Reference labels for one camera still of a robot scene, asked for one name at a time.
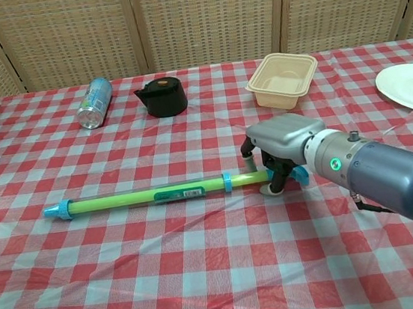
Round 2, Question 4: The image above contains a woven bamboo folding screen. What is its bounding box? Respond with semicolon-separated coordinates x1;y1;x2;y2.
0;0;413;97

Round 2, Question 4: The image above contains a black teapot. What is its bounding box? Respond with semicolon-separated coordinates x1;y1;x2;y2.
131;74;190;121

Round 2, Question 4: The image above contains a light blue drink can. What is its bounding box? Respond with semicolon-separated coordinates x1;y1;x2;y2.
72;75;119;132

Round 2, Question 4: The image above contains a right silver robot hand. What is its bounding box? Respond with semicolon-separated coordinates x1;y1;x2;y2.
237;108;334;198

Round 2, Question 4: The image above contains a beige food container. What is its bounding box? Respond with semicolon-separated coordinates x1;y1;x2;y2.
241;48;323;114

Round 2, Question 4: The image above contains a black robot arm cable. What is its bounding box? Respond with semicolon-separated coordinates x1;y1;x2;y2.
349;186;396;219

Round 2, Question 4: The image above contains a green and blue water pump toy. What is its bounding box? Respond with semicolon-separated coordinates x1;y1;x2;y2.
67;162;312;219

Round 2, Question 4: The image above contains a green blue plastic water squirter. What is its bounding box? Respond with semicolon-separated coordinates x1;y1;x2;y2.
41;172;236;226

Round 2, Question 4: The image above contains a red white checkered tablecloth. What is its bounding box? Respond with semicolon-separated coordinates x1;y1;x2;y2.
0;38;413;309

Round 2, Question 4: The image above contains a white paper plate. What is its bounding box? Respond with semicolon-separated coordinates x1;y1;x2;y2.
373;63;413;123

